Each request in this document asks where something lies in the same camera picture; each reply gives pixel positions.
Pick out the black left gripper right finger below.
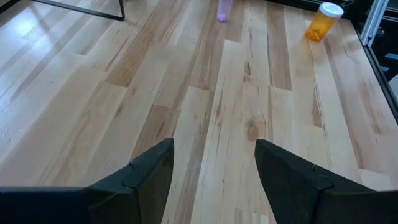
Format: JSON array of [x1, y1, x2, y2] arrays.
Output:
[[254, 138, 398, 224]]

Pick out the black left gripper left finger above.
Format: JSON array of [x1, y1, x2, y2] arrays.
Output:
[[83, 138, 175, 224]]

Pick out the large orange pill bottle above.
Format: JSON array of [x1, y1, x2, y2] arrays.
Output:
[[303, 2, 345, 43]]

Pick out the small pink pill bottle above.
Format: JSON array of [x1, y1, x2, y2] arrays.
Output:
[[216, 0, 233, 23]]

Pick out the wooden shelf with black legs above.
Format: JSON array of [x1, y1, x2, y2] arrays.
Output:
[[0, 0, 126, 22]]

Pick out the silver aluminium bracket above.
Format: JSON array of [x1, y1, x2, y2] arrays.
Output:
[[359, 0, 390, 47]]

